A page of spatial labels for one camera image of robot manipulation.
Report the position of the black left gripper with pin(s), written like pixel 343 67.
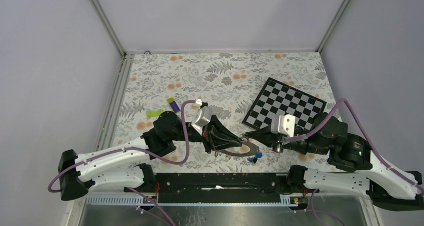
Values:
pixel 228 139

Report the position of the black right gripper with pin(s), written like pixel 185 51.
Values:
pixel 265 133

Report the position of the blue key tag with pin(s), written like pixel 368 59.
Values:
pixel 255 158

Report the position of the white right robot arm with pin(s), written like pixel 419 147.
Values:
pixel 358 169

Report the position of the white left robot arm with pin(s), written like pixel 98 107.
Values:
pixel 128 165

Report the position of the black white chessboard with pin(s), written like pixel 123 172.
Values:
pixel 277 98

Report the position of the purple yellow marker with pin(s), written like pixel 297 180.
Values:
pixel 174 106

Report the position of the green marker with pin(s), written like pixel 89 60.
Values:
pixel 154 113

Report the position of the black front rail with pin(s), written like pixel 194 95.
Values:
pixel 268 182

